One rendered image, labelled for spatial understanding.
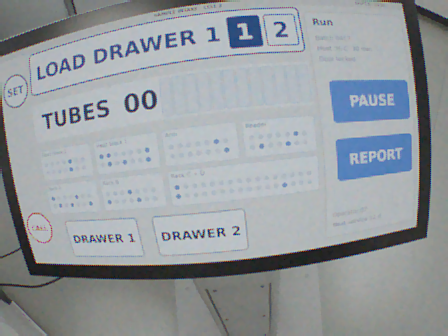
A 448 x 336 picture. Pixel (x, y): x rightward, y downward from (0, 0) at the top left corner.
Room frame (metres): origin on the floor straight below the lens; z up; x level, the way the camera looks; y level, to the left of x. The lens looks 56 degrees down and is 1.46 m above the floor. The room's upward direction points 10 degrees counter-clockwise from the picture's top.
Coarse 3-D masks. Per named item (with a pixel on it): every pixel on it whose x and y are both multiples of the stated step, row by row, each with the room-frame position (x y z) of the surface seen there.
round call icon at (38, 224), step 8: (24, 216) 0.27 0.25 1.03; (32, 216) 0.27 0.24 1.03; (40, 216) 0.27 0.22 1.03; (48, 216) 0.27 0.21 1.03; (32, 224) 0.27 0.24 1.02; (40, 224) 0.26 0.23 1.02; (48, 224) 0.26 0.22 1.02; (32, 232) 0.26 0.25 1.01; (40, 232) 0.26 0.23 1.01; (48, 232) 0.26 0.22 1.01; (32, 240) 0.25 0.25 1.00; (40, 240) 0.25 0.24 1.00; (48, 240) 0.25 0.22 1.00; (56, 240) 0.25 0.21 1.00
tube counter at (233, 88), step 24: (192, 72) 0.34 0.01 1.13; (216, 72) 0.33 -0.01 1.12; (240, 72) 0.33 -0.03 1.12; (264, 72) 0.33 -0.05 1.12; (288, 72) 0.32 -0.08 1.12; (144, 96) 0.33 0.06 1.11; (168, 96) 0.33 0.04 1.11; (192, 96) 0.32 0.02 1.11; (216, 96) 0.32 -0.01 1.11; (240, 96) 0.31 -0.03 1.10; (264, 96) 0.31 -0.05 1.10; (288, 96) 0.31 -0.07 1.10; (312, 96) 0.30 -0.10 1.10; (144, 120) 0.31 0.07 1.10
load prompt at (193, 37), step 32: (128, 32) 0.38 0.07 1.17; (160, 32) 0.37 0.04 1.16; (192, 32) 0.36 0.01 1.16; (224, 32) 0.36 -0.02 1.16; (256, 32) 0.35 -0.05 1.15; (288, 32) 0.35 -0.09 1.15; (32, 64) 0.38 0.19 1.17; (64, 64) 0.37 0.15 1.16; (96, 64) 0.36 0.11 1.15; (128, 64) 0.35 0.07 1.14; (160, 64) 0.35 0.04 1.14; (32, 96) 0.36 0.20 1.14
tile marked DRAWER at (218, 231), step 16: (240, 208) 0.25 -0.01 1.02; (160, 224) 0.25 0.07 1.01; (176, 224) 0.24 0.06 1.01; (192, 224) 0.24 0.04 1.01; (208, 224) 0.24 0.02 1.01; (224, 224) 0.24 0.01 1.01; (240, 224) 0.24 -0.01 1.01; (160, 240) 0.24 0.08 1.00; (176, 240) 0.23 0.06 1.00; (192, 240) 0.23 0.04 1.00; (208, 240) 0.23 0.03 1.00; (224, 240) 0.23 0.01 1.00; (240, 240) 0.22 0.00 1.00; (160, 256) 0.22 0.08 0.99
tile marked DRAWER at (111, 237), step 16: (80, 224) 0.26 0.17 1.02; (96, 224) 0.26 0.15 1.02; (112, 224) 0.25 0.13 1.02; (128, 224) 0.25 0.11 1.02; (80, 240) 0.25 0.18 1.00; (96, 240) 0.24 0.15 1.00; (112, 240) 0.24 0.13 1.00; (128, 240) 0.24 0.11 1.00; (80, 256) 0.23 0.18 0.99; (96, 256) 0.23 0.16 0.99; (112, 256) 0.23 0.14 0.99; (128, 256) 0.23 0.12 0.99; (144, 256) 0.23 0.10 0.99
